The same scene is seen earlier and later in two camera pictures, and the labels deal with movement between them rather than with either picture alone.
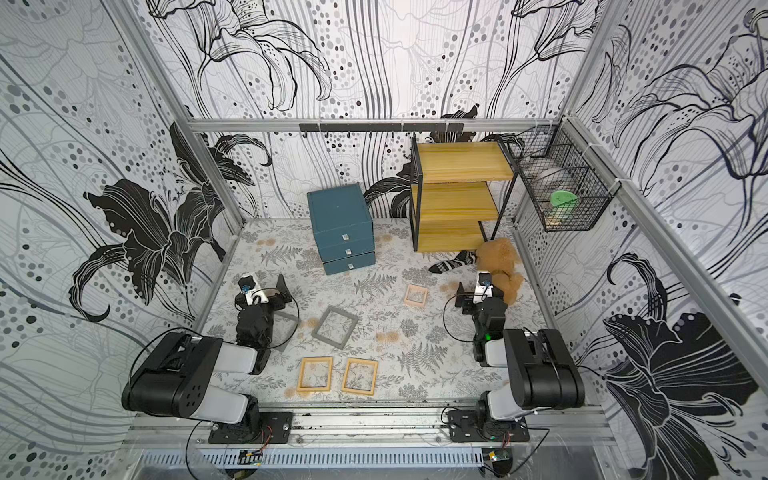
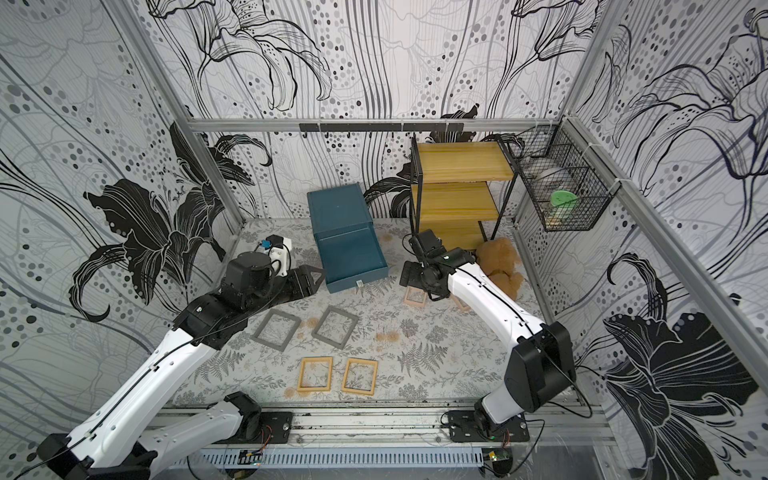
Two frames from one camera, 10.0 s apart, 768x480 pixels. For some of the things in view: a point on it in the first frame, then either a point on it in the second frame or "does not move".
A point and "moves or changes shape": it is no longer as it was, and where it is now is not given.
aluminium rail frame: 384,427 does not move
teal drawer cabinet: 343,228 moves or changes shape
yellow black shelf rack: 453,187 does not move
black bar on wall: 379,127 does not move
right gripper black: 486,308 -> 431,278
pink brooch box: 415,296 does not move
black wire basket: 566,177 does not move
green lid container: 563,202 does not move
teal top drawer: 345,235 moves or changes shape
